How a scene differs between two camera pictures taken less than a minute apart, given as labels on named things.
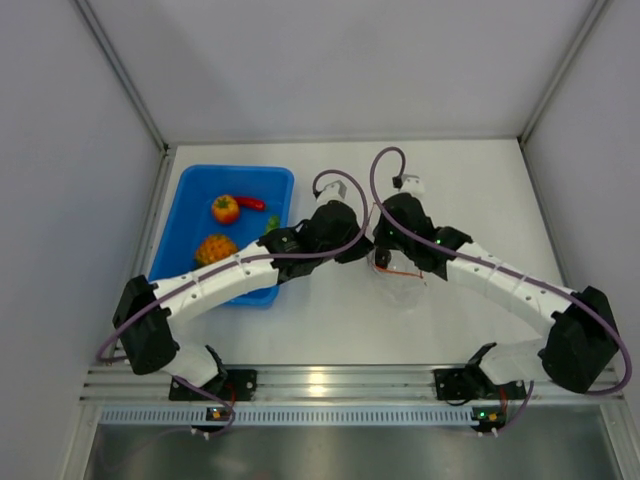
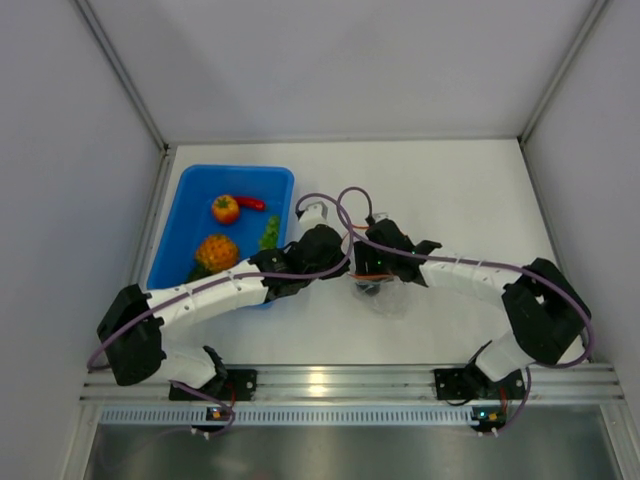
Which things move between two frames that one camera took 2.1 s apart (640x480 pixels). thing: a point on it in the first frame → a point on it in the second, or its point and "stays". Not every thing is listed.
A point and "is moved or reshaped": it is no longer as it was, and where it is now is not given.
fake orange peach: (225, 209) stays
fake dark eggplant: (382, 257) is moved or reshaped
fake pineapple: (214, 247) stays
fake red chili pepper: (252, 203) stays
